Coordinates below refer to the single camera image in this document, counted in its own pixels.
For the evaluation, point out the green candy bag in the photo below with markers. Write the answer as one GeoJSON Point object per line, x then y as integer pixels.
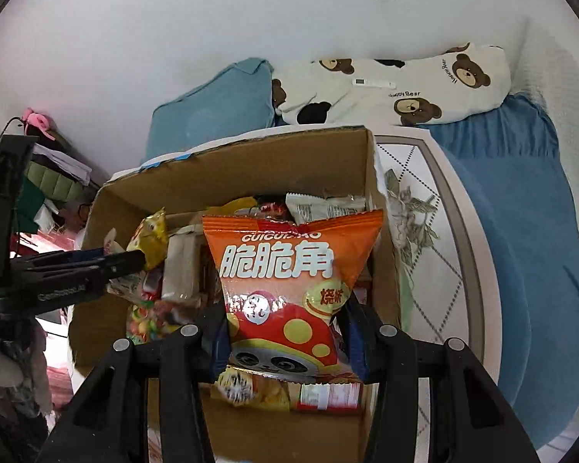
{"type": "Point", "coordinates": [154, 320]}

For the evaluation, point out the red white spicy strip packet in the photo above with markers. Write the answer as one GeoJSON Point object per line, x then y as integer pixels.
{"type": "Point", "coordinates": [330, 398]}

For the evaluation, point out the bear print pillow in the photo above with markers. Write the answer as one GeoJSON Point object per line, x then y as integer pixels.
{"type": "Point", "coordinates": [461, 82]}

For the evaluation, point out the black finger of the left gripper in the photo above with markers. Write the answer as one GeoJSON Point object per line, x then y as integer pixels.
{"type": "Point", "coordinates": [111, 266]}

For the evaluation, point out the pile of clothes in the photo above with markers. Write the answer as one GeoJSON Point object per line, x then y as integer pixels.
{"type": "Point", "coordinates": [23, 367]}

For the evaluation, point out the teal blue pillow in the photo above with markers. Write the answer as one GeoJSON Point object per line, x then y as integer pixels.
{"type": "Point", "coordinates": [237, 100]}

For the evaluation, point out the white patterned quilt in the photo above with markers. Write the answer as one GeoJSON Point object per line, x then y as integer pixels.
{"type": "Point", "coordinates": [450, 288]}

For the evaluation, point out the white remote control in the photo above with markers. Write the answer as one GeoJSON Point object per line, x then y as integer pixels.
{"type": "Point", "coordinates": [373, 83]}

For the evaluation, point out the blue bed sheet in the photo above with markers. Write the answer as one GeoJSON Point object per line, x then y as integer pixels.
{"type": "Point", "coordinates": [509, 162]}

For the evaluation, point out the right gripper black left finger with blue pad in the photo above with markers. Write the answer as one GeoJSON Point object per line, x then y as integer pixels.
{"type": "Point", "coordinates": [107, 419]}

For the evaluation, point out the white grey label snack packet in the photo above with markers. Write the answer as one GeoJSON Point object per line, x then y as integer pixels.
{"type": "Point", "coordinates": [305, 208]}

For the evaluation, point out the yellow panda snack bag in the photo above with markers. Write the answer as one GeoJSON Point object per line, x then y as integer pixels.
{"type": "Point", "coordinates": [151, 239]}

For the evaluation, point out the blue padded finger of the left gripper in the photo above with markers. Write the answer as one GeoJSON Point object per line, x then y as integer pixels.
{"type": "Point", "coordinates": [54, 259]}

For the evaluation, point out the yellow instant noodle packet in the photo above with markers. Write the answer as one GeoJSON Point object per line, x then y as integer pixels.
{"type": "Point", "coordinates": [268, 209]}

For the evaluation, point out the white wafer snack pack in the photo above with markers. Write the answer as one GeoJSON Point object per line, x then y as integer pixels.
{"type": "Point", "coordinates": [182, 267]}

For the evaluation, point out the cardboard milk box blue print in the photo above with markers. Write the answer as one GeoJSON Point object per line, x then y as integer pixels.
{"type": "Point", "coordinates": [318, 161]}

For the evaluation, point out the small red snack packet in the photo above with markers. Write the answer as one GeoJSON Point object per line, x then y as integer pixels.
{"type": "Point", "coordinates": [152, 284]}

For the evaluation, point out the orange panda snack bag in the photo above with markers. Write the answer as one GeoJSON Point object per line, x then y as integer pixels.
{"type": "Point", "coordinates": [283, 284]}
{"type": "Point", "coordinates": [244, 389]}

